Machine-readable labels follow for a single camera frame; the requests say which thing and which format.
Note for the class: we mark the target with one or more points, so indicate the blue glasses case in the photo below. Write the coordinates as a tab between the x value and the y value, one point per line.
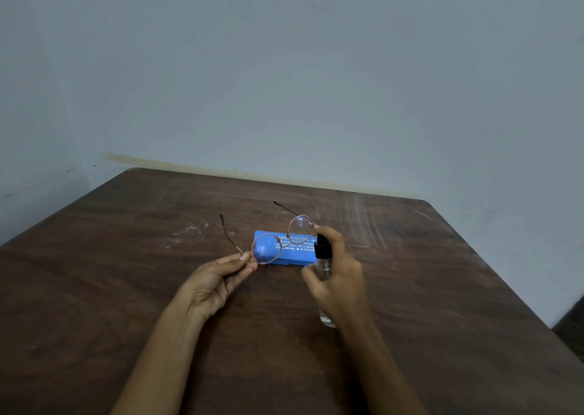
296	255

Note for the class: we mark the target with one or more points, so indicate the metal-framed eyeglasses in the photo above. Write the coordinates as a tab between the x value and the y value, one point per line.
267	250

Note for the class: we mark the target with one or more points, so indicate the person's left hand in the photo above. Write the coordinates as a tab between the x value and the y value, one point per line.
205	287

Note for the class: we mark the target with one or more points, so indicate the person's right hand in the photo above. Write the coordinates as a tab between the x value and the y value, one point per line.
344	291

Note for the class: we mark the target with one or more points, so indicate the clear spray bottle black cap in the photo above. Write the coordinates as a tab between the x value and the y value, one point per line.
323	248

